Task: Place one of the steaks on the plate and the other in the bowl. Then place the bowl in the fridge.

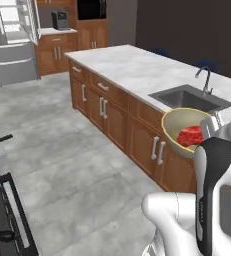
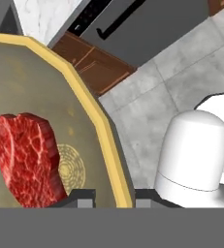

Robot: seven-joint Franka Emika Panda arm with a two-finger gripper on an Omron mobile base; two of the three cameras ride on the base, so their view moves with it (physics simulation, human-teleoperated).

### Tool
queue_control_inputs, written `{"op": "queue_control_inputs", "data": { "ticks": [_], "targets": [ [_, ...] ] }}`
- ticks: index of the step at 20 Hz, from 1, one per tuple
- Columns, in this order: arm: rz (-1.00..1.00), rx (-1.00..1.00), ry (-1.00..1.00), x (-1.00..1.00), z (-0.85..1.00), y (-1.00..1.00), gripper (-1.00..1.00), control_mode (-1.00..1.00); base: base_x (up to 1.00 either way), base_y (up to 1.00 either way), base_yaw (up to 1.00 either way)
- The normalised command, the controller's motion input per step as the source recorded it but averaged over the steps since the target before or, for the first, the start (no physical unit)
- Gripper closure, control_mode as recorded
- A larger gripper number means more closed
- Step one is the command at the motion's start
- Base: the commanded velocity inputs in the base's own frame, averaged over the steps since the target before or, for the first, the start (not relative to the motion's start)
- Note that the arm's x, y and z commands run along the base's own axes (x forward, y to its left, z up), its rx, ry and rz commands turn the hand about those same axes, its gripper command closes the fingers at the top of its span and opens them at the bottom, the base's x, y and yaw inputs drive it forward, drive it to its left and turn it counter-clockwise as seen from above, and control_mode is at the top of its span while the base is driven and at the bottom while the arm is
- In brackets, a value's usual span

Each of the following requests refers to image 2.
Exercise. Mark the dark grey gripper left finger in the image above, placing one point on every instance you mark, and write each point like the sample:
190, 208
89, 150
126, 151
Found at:
84, 195

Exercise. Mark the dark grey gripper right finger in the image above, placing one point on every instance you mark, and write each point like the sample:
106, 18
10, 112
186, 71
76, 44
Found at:
145, 195

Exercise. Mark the olive plate with yellow rim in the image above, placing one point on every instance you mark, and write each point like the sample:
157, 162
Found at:
36, 80

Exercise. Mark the raw red marbled steak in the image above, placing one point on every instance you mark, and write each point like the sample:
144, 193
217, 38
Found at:
26, 158

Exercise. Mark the brown wooden cupboard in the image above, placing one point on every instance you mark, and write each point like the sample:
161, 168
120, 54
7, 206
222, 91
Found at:
94, 68
221, 5

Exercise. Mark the dark grey dishwasher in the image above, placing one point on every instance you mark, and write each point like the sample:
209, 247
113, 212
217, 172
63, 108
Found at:
162, 29

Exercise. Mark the grey metal sink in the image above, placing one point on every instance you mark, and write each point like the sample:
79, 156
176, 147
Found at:
6, 19

